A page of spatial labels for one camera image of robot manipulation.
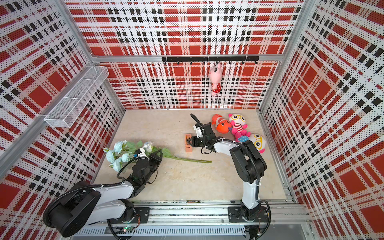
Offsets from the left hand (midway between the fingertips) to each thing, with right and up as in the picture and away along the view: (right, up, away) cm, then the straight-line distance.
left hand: (166, 149), depth 86 cm
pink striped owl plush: (+47, +16, +18) cm, 53 cm away
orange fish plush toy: (+35, +14, +14) cm, 40 cm away
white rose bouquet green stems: (-24, -3, -6) cm, 25 cm away
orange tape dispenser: (+12, 0, +7) cm, 14 cm away
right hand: (+15, +4, +8) cm, 17 cm away
